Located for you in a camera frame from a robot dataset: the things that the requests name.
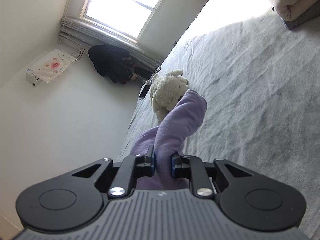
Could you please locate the white plush dog toy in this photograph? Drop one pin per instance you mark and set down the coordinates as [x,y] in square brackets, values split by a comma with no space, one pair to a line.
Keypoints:
[165,92]

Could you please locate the white wall unit printed cover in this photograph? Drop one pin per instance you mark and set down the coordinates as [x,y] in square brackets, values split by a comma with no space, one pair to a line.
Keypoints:
[52,66]

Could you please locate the dark hanging clothes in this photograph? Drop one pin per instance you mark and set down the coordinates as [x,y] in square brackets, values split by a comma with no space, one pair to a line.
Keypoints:
[107,62]

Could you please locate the grey folded garment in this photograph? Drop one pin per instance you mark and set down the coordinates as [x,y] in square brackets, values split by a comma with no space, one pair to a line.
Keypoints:
[305,20]

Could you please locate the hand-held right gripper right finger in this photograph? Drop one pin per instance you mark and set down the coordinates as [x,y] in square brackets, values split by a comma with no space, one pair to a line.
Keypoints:
[173,166]

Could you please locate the dark tablet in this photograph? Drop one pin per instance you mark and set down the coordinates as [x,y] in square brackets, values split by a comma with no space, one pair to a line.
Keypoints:
[144,91]

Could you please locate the window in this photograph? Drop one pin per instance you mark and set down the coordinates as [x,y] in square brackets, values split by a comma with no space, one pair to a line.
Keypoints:
[120,5]

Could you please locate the purple pants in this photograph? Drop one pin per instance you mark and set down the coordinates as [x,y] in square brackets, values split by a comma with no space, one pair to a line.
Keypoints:
[180,120]

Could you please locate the beige folded garment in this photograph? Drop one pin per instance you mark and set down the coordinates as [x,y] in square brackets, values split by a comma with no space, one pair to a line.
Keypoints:
[295,5]

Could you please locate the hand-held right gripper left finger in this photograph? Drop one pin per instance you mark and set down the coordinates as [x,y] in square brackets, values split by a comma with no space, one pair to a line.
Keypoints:
[152,165]

